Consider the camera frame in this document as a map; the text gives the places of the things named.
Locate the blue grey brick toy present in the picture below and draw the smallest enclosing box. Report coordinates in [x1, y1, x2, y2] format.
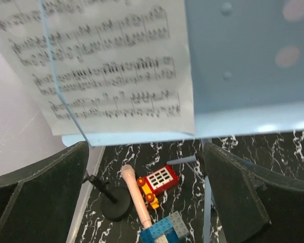
[139, 211, 189, 243]

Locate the blue music stand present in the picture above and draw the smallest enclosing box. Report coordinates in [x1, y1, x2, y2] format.
[37, 0, 304, 243]

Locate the black microphone stand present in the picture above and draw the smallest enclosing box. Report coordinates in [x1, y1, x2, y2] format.
[83, 171, 133, 222]

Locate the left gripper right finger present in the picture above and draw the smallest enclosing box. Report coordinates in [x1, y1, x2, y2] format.
[204, 142, 304, 242]

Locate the pink toy microphone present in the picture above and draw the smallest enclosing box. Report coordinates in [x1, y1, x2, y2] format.
[121, 165, 152, 229]

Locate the left sheet music page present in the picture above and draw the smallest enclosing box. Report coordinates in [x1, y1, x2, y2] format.
[0, 1, 195, 135]

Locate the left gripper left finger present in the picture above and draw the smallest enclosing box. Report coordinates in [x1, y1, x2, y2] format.
[0, 142, 89, 242]

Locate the left aluminium rail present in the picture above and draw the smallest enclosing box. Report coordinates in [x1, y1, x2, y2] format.
[66, 146, 105, 243]

